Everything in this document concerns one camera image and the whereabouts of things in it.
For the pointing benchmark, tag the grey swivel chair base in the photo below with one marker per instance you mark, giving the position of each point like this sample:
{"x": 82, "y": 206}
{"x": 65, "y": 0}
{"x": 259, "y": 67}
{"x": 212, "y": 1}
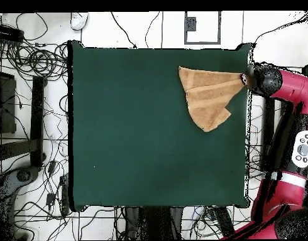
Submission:
{"x": 23, "y": 175}

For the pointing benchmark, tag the grey square floor frame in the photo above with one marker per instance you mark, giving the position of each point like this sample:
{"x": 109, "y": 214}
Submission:
{"x": 190, "y": 23}

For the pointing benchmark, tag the person's white shoe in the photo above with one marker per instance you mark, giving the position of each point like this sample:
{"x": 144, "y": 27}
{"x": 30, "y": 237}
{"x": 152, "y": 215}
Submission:
{"x": 79, "y": 21}

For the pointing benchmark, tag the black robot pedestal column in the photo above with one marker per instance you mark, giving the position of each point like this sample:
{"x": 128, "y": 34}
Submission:
{"x": 154, "y": 223}

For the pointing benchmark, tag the black power strip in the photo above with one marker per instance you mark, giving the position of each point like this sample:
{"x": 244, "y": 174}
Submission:
{"x": 223, "y": 218}

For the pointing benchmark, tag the tan terry towel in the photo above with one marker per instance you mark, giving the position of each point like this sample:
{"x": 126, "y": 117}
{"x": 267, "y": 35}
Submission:
{"x": 209, "y": 100}

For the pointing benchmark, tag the black metal stand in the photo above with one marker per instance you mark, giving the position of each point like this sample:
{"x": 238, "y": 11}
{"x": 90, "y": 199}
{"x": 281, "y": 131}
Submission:
{"x": 269, "y": 118}
{"x": 37, "y": 113}

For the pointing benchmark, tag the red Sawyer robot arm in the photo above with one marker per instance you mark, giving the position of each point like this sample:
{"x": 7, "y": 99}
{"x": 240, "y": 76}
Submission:
{"x": 292, "y": 87}

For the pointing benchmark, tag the black network switch box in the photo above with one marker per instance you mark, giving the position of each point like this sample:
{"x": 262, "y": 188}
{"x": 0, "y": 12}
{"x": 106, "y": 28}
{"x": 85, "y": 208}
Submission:
{"x": 8, "y": 34}

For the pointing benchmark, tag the dark green table cloth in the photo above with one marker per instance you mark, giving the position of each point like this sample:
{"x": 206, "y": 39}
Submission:
{"x": 131, "y": 125}

